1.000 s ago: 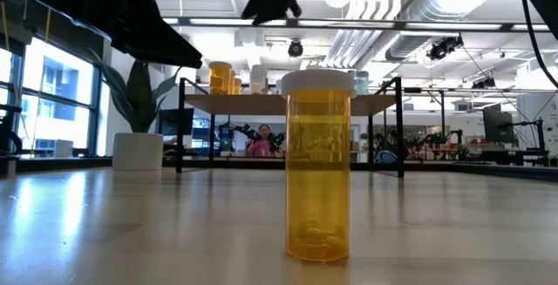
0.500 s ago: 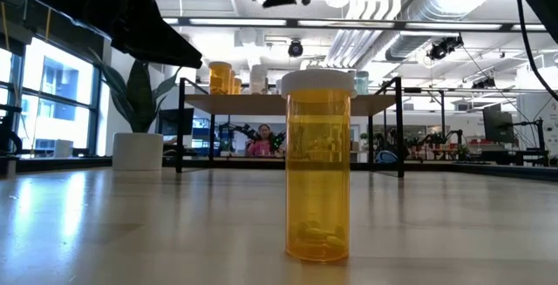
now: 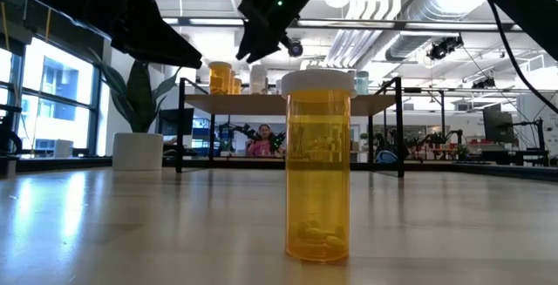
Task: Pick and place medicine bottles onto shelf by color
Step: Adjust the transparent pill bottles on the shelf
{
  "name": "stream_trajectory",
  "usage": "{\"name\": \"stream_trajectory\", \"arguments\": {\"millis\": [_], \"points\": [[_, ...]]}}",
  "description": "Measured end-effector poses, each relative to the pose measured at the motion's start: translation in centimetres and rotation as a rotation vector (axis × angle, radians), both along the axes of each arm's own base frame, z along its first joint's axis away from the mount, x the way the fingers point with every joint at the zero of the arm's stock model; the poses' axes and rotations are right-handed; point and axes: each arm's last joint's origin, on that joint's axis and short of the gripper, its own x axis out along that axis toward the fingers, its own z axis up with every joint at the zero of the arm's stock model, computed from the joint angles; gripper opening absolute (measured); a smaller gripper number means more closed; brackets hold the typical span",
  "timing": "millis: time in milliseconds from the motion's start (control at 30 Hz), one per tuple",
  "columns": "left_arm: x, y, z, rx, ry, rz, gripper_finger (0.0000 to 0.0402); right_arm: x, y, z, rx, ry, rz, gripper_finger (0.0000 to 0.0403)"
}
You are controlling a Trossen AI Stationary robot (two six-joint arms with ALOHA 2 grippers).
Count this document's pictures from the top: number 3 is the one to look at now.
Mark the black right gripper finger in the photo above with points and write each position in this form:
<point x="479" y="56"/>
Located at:
<point x="261" y="43"/>

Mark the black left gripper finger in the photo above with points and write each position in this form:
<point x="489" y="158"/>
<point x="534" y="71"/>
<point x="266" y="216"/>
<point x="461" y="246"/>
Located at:
<point x="157" y="41"/>

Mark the teal pill bottle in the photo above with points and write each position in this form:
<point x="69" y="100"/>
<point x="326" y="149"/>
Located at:
<point x="362" y="83"/>

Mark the small orange pill bottle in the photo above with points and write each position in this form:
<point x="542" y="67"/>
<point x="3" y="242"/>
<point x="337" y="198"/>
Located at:
<point x="317" y="167"/>

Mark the black background robot arm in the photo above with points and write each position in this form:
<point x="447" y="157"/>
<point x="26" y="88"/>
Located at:
<point x="440" y="139"/>
<point x="242" y="130"/>

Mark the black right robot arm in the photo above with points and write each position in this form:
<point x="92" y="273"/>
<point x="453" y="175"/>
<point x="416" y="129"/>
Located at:
<point x="523" y="2"/>

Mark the black monitor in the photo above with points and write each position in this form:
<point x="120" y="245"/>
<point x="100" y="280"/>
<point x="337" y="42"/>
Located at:
<point x="174" y="121"/>
<point x="499" y="124"/>

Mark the black overhead rig beam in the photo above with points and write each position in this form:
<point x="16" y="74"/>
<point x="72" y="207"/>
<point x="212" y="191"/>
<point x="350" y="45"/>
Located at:
<point x="383" y="25"/>

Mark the person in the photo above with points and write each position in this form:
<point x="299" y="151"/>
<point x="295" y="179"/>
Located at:
<point x="261" y="145"/>

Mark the large glass window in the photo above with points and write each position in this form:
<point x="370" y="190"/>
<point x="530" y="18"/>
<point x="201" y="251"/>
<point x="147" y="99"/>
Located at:
<point x="56" y="84"/>

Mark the green plant in white pot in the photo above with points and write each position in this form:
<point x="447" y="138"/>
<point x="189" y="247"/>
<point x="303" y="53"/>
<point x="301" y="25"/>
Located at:
<point x="137" y="152"/>

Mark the white cylindrical bin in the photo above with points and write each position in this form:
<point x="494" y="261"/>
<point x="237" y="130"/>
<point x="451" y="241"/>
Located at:
<point x="63" y="148"/>

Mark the black ceiling spotlight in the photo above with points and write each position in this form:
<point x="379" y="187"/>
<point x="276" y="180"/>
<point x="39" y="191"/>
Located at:
<point x="442" y="49"/>

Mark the blue chair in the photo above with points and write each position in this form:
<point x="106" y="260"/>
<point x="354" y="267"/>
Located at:
<point x="387" y="158"/>

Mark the black overhead camera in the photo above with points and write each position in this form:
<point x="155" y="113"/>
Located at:
<point x="296" y="49"/>

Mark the wooden shelf black metal frame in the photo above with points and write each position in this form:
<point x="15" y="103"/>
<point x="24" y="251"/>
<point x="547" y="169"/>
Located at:
<point x="235" y="104"/>

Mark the silver ventilation duct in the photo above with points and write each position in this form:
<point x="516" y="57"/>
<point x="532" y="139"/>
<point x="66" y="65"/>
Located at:
<point x="418" y="36"/>

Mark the black aluminium rig frame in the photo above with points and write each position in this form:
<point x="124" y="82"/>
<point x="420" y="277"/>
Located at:
<point x="56" y="164"/>

